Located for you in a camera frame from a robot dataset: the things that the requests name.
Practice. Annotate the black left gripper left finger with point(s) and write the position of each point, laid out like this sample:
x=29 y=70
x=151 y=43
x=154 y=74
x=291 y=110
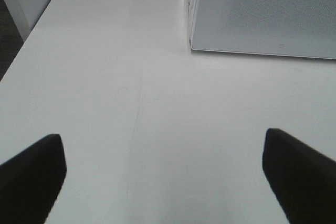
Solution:
x=32 y=180

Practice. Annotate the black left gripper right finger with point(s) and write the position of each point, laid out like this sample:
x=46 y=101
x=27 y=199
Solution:
x=302 y=179

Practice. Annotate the white microwave door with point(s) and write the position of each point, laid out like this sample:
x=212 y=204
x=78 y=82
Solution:
x=302 y=28

